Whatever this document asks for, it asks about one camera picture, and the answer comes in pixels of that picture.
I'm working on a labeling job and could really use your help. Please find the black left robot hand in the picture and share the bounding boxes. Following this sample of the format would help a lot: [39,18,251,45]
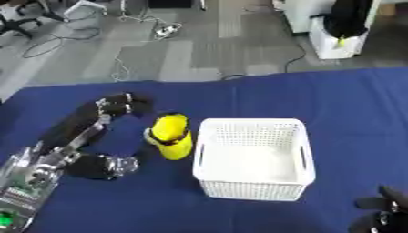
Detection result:
[36,91,157,180]

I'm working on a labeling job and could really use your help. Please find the white floor cable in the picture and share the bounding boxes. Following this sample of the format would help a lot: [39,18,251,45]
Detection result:
[108,12,185,83]

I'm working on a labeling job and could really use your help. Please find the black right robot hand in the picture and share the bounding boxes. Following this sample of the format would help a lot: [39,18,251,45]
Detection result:
[347,185,408,233]

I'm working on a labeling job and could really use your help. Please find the yellow bottle with black band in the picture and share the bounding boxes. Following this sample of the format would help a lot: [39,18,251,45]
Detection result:
[143,112,195,161]

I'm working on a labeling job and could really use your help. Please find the white bin with black bag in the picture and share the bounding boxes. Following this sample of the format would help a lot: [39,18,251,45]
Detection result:
[307,0,375,60]

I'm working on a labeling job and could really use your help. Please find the white power strip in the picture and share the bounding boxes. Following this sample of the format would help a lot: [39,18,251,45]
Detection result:
[154,25,179,36]

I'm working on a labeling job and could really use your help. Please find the white perforated plastic basket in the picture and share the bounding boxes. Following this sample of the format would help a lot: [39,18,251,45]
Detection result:
[191,117,318,202]

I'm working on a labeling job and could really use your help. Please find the white stand base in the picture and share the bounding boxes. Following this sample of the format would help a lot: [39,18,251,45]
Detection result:
[62,0,108,22]

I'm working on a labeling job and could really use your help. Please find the black office chair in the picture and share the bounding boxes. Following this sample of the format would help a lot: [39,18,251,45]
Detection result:
[0,0,69,40]

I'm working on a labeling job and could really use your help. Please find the black floor cable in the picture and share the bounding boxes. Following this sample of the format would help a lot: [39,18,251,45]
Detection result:
[20,15,104,59]

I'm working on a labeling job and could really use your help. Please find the white cabinet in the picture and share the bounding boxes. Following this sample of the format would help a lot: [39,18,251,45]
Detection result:
[270,0,342,35]

